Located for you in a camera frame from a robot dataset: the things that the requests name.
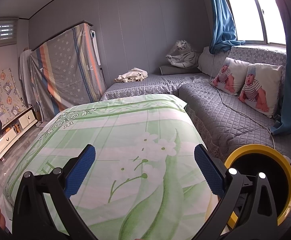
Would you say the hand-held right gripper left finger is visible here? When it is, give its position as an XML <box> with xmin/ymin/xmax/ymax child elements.
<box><xmin>12</xmin><ymin>144</ymin><xmax>98</xmax><ymax>240</ymax></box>

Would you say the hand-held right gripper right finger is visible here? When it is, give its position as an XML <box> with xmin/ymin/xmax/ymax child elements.
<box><xmin>194</xmin><ymin>144</ymin><xmax>278</xmax><ymax>240</ymax></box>

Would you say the yellow and black trash bin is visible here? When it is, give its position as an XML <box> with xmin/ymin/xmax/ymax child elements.
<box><xmin>224</xmin><ymin>144</ymin><xmax>291</xmax><ymax>230</ymax></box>

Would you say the cartoon print mat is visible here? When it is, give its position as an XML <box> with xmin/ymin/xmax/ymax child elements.
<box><xmin>0</xmin><ymin>67</ymin><xmax>26</xmax><ymax>128</ymax></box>

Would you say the white low cabinet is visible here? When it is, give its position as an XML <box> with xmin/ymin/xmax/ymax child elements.
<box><xmin>0</xmin><ymin>105</ymin><xmax>37</xmax><ymax>172</ymax></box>

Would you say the green floral blanket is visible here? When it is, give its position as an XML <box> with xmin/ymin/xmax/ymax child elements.
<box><xmin>4</xmin><ymin>94</ymin><xmax>220</xmax><ymax>240</ymax></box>

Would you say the grey quilted sofa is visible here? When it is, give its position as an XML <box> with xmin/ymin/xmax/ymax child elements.
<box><xmin>100</xmin><ymin>45</ymin><xmax>287</xmax><ymax>160</ymax></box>

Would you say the white hanging garment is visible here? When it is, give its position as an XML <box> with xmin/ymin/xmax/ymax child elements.
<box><xmin>19</xmin><ymin>47</ymin><xmax>36</xmax><ymax>108</ymax></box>

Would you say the striped grey bedsheet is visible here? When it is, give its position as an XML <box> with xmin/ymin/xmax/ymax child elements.
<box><xmin>30</xmin><ymin>22</ymin><xmax>107</xmax><ymax>123</ymax></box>

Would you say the baby print pillow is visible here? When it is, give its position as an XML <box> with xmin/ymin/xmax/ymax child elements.
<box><xmin>238</xmin><ymin>63</ymin><xmax>283</xmax><ymax>118</ymax></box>
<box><xmin>211</xmin><ymin>57</ymin><xmax>251</xmax><ymax>96</ymax></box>

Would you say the cream cloth pile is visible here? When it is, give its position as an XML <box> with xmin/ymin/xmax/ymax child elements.
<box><xmin>114</xmin><ymin>67</ymin><xmax>148</xmax><ymax>83</ymax></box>

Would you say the dark grey bolster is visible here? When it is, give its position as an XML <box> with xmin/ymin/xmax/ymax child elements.
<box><xmin>160</xmin><ymin>65</ymin><xmax>201</xmax><ymax>76</ymax></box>

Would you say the light grey cushion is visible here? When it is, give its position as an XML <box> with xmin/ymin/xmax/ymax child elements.
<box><xmin>198</xmin><ymin>46</ymin><xmax>231</xmax><ymax>77</ymax></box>

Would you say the white tiger plush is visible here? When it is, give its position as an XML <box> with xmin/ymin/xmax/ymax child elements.
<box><xmin>166</xmin><ymin>39</ymin><xmax>200</xmax><ymax>68</ymax></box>

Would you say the white board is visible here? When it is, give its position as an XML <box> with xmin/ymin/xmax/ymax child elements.
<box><xmin>90</xmin><ymin>30</ymin><xmax>101</xmax><ymax>67</ymax></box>

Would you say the window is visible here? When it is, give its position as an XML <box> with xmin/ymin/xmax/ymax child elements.
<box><xmin>221</xmin><ymin>0</ymin><xmax>287</xmax><ymax>46</ymax></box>

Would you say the white wall vent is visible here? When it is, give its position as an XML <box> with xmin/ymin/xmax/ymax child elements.
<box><xmin>0</xmin><ymin>17</ymin><xmax>19</xmax><ymax>49</ymax></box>

